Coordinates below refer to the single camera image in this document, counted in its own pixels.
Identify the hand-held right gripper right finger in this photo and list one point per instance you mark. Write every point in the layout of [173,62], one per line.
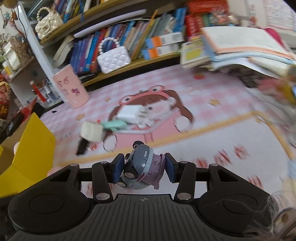
[171,168]

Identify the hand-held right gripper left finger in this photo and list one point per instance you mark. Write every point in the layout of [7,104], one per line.
[118,169]

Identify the yellow cardboard box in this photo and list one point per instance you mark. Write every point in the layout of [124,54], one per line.
[30,148]

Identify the black binder clip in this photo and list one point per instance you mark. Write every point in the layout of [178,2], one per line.
[82,147]

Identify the mint green small toy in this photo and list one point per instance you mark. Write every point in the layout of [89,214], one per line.
[114,125]

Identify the cream flash card stack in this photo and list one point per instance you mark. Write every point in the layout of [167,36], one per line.
[92,131]

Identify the white grey small object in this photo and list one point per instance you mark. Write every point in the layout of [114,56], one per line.
[148,118]

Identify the white power adapter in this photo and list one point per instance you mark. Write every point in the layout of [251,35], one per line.
[128,113]

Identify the pink printed tablecloth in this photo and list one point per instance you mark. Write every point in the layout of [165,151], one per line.
[208,120]

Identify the pink sticker pen holder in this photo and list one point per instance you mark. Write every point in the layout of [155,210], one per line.
[69,88]

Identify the cups of brushes and pens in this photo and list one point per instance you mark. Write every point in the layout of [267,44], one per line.
[52,91]

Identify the grey fuzzy strands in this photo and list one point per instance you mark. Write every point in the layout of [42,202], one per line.
[266,215]

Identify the red printed packet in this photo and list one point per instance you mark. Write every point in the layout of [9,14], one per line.
[29,107]

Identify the red white doll figurine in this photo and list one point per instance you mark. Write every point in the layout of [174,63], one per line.
[38,91]

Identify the black long case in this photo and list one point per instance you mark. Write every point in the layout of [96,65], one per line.
[16,122]

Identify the orange blue white carton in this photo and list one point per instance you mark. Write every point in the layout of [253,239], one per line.
[161,51]
[164,39]

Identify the pink soft item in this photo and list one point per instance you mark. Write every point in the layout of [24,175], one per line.
[270,87]

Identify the red figure snack bag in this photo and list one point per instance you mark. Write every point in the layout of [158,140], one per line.
[4,97]

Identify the row of colourful books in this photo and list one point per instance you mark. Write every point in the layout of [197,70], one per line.
[129,34]

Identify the pile of open books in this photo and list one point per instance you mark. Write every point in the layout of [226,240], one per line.
[242,46]

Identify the pale long flat board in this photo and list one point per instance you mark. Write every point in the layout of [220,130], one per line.
[111,23]

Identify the wooden curved bookshelf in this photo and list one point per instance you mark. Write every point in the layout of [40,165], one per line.
[32,46]

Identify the wooden model building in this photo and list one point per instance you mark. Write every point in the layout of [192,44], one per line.
[20,49]

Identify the row of red books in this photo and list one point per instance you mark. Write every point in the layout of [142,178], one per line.
[208,16]

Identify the row of thin picture books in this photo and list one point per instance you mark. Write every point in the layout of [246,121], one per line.
[67,7]

